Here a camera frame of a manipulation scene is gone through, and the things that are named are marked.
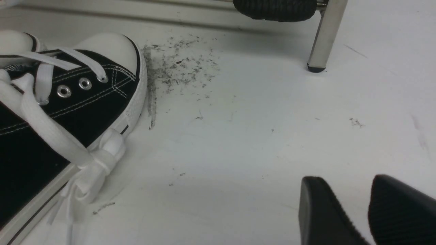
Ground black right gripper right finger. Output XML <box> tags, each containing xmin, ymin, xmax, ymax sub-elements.
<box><xmin>368</xmin><ymin>174</ymin><xmax>436</xmax><ymax>245</ymax></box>

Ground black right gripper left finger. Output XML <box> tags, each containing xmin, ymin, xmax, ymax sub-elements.
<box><xmin>298</xmin><ymin>176</ymin><xmax>369</xmax><ymax>245</ymax></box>

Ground steel shoe rack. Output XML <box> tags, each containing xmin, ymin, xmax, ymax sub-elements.
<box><xmin>218</xmin><ymin>0</ymin><xmax>349</xmax><ymax>73</ymax></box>

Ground black knit sneaker right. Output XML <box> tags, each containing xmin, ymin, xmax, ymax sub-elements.
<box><xmin>233</xmin><ymin>0</ymin><xmax>317</xmax><ymax>23</ymax></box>

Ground black white canvas sneaker right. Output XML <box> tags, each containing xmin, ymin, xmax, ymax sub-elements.
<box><xmin>0</xmin><ymin>33</ymin><xmax>147</xmax><ymax>245</ymax></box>

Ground black white canvas sneaker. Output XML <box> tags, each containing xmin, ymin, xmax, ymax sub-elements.
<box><xmin>0</xmin><ymin>30</ymin><xmax>45</xmax><ymax>57</ymax></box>
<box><xmin>0</xmin><ymin>33</ymin><xmax>147</xmax><ymax>245</ymax></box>

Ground black white canvas sneaker left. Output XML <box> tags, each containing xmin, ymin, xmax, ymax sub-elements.
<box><xmin>0</xmin><ymin>30</ymin><xmax>45</xmax><ymax>57</ymax></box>

